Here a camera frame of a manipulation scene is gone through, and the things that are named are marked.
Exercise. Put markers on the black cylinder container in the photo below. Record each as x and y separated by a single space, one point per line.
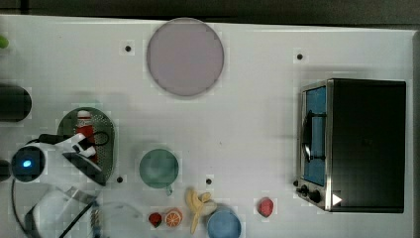
15 103

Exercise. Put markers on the pink strawberry toy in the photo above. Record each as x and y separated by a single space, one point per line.
265 207

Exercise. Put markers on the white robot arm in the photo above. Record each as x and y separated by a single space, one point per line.
64 164

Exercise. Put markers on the blue cup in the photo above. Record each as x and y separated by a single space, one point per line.
224 223

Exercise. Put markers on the black toaster oven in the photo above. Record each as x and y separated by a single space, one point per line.
352 145

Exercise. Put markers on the green oval strainer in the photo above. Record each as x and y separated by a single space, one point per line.
104 135

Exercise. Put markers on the green mug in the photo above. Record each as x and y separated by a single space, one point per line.
159 168

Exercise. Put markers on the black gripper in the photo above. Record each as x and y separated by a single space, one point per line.
78 150

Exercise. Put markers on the grey round plate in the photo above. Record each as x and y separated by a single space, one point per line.
185 57

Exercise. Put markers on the peeled toy banana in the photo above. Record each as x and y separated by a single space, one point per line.
199 205

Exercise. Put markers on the small red strawberry toy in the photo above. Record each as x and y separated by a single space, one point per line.
155 219

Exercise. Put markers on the red plush ketchup bottle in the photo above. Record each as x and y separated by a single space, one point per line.
85 126

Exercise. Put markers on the orange slice toy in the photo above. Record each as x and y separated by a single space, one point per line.
173 218

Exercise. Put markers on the small green object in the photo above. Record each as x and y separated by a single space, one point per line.
4 43

